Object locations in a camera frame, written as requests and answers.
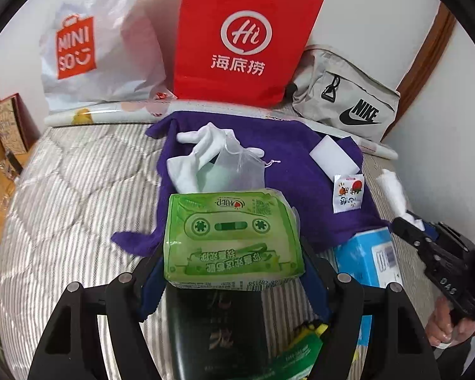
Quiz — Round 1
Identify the sheer mesh drawstring pouch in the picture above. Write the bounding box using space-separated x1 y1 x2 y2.
198 132 282 193

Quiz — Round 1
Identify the blue tissue pack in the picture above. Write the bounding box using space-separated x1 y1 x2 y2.
332 227 404 361

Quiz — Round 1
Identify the purple towel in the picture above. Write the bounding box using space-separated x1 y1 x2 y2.
111 111 392 258

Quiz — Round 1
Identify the striped mattress pad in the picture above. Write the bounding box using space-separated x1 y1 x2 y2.
0 123 440 380

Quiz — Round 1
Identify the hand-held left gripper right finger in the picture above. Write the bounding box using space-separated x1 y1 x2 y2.
299 237 442 380

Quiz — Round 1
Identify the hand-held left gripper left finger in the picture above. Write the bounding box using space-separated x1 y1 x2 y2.
28 255 171 380

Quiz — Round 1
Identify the white plastic shopping bag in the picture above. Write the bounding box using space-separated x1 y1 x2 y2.
40 0 179 111

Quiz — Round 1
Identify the dark green packet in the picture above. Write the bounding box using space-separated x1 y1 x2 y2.
261 332 325 380

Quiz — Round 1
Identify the rolled printed paper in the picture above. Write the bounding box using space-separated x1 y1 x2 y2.
43 101 398 159

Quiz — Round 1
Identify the green tissue pack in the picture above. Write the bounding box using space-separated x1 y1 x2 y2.
163 188 305 288

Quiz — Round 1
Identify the brown wooden door frame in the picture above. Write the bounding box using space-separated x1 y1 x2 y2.
380 2 458 143

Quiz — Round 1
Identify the grey waist bag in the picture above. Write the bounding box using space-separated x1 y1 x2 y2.
287 44 401 143

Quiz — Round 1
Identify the white sponge block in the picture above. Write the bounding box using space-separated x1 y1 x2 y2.
309 135 359 177

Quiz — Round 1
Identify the person's right hand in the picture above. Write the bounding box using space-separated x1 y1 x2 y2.
425 297 475 349

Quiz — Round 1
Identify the patterned flat box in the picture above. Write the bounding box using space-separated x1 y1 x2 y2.
0 93 40 155

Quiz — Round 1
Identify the dark green tea box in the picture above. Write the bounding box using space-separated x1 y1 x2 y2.
164 285 270 380

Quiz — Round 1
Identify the red paper shopping bag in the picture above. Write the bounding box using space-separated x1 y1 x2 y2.
173 0 324 107

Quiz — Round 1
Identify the small strawberry print sachet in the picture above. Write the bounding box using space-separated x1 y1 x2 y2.
332 172 364 212

